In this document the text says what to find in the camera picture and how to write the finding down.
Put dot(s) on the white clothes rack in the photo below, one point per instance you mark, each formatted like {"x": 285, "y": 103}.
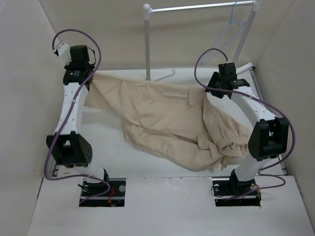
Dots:
{"x": 172, "y": 33}

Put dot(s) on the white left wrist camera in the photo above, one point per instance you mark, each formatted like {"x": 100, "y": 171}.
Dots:
{"x": 62, "y": 50}

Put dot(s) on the beige trousers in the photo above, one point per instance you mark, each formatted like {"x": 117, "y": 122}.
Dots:
{"x": 173, "y": 121}

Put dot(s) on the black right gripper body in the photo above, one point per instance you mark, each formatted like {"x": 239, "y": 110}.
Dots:
{"x": 216, "y": 81}

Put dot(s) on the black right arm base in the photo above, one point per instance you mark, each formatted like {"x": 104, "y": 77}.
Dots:
{"x": 228, "y": 194}

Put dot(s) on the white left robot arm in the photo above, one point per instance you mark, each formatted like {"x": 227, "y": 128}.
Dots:
{"x": 67, "y": 145}

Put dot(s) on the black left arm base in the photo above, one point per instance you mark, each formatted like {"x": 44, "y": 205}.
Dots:
{"x": 98, "y": 194}

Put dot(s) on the aluminium table edge rail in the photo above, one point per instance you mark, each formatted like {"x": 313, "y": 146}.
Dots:
{"x": 257, "y": 92}

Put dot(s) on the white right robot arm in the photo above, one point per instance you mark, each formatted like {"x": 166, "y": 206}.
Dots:
{"x": 269, "y": 135}

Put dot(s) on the light blue wire hanger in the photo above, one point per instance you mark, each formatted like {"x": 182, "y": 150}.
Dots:
{"x": 231, "y": 32}

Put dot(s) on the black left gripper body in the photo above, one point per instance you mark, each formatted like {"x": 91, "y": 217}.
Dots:
{"x": 90, "y": 68}

